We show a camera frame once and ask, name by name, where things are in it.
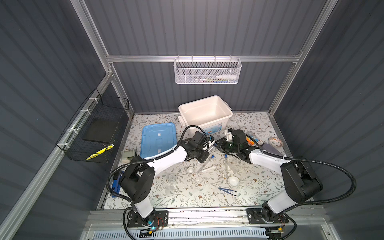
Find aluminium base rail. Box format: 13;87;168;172
84;206;331;230

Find white wire wall basket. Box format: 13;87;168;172
173;58;242;85

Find black wire wall basket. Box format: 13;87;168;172
56;89;130;164

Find clear test tube rack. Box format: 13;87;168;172
228;162;239;175

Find highlighter marker pack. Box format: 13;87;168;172
246;136;264;146

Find clear tape roll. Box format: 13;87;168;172
269;137;284;148

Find small white porcelain dish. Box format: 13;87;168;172
187;167;195;175

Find blue plastic box lid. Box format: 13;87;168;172
140;123;178;158

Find small glass beaker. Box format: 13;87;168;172
168;174;177;185

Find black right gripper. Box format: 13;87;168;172
214;137;239;155

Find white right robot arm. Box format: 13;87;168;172
214;129;323;223

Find blue tweezers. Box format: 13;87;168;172
218;187;238;197

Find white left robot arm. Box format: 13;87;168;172
120;131;210;219

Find white pestle rod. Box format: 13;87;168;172
201;165;217;173

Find white plastic storage box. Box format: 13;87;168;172
178;96;233;135

